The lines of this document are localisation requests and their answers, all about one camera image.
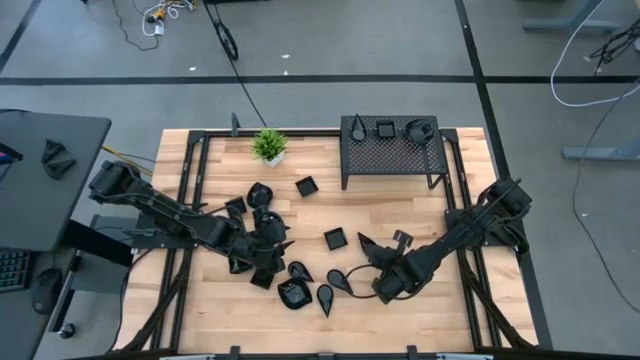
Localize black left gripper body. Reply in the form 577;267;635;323
217;222;261;269

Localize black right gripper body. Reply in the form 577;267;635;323
374;229;419;281

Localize black teardrop mini plate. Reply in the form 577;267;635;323
326;268;354;296
287;259;315;284
356;231;377;254
315;283;336;319
349;113;368;143

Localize black perforated metal shelf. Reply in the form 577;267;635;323
339;114;450;192

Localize green plant in white pot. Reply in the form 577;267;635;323
251;127;290;169

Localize black desk base with caster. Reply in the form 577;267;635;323
47;214;135;341

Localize black triangular part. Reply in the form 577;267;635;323
42;158;78;181
40;138;67;164

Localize black computer mouse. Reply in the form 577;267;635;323
31;267;65;316

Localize dark grey desk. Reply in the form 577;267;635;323
0;108;113;254

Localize black keyboard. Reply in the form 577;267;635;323
0;248;32;294

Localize grey desk leg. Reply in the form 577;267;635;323
562;142;640;162
522;0;624;32

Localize dark device with coloured edge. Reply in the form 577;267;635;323
0;141;25;169

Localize thin black floor cable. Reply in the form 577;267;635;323
110;0;161;53
572;79;640;316

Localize black looped floor cable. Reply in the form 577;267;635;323
202;0;269;129

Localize white and yellow cable bundle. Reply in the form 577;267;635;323
141;0;196;37

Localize black cable bundle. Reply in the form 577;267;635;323
589;17;640;76

